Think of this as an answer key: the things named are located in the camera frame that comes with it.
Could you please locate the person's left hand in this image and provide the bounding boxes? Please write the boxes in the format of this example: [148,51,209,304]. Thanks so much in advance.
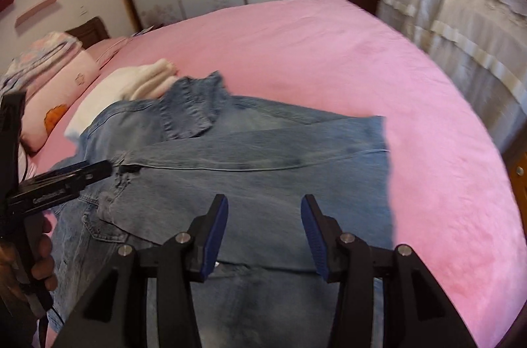
[0,214,58,293]

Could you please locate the pink bed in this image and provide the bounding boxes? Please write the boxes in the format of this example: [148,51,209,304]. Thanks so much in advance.
[25,0,527,348]

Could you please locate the folded white cloth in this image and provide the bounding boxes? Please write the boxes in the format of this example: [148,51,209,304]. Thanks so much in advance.
[64,59,180,137]

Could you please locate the floral folded blanket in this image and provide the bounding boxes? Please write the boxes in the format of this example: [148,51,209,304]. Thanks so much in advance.
[0,31,85,94]

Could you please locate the furniture with beige lace cover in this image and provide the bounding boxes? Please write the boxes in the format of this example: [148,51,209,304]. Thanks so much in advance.
[376,0,527,155]

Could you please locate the wooden cabinet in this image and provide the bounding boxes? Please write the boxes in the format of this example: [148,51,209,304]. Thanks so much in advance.
[508,152,527,211]

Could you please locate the dark wooden headboard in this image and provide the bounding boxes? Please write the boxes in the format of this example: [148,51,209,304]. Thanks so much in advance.
[66,16,108,48]

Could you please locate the blue denim jeans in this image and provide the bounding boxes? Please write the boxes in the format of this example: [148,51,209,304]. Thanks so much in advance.
[47,70,398,348]

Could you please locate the red wall shelf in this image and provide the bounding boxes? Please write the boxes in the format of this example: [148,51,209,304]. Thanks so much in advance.
[14,0,62,28]

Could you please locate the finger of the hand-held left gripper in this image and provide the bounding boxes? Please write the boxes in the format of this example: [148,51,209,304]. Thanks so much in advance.
[51,160,113,189]

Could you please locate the black cable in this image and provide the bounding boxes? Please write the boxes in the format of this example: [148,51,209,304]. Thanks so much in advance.
[37,301,62,348]

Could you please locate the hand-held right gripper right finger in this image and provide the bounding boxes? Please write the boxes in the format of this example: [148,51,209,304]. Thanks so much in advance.
[300,194,478,348]

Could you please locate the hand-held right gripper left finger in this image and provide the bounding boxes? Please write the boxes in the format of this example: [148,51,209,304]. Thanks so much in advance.
[51,194,230,348]

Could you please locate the pink pillow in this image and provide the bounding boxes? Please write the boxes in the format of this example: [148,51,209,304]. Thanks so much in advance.
[20,51,101,153]

